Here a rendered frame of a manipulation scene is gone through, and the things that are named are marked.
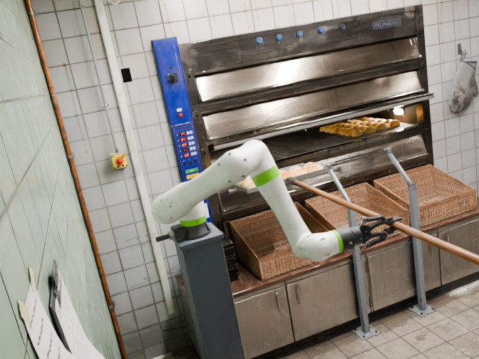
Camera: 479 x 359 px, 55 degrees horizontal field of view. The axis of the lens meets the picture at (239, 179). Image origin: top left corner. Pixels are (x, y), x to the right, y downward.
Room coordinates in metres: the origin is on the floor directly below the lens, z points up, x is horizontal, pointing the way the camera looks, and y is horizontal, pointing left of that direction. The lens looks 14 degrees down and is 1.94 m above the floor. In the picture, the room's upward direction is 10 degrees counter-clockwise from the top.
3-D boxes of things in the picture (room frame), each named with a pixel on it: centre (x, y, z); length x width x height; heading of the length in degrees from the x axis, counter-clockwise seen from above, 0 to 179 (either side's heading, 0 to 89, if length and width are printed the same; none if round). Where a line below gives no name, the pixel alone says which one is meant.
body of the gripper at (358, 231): (1.71, -0.43, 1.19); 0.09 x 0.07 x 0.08; 107
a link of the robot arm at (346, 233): (1.69, -0.36, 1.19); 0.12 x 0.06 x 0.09; 17
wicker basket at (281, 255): (2.98, -0.21, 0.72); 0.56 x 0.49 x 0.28; 109
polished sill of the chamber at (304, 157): (3.44, -0.68, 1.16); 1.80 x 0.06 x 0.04; 107
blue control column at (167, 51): (3.99, 0.59, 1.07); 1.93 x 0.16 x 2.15; 17
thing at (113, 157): (2.93, 0.73, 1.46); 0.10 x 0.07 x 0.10; 107
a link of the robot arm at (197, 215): (2.03, 0.25, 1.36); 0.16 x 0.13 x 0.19; 150
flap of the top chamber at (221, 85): (3.41, -0.69, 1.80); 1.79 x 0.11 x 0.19; 107
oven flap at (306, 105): (3.41, -0.69, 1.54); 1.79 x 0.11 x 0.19; 107
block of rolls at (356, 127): (4.01, -1.11, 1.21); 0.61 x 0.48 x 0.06; 17
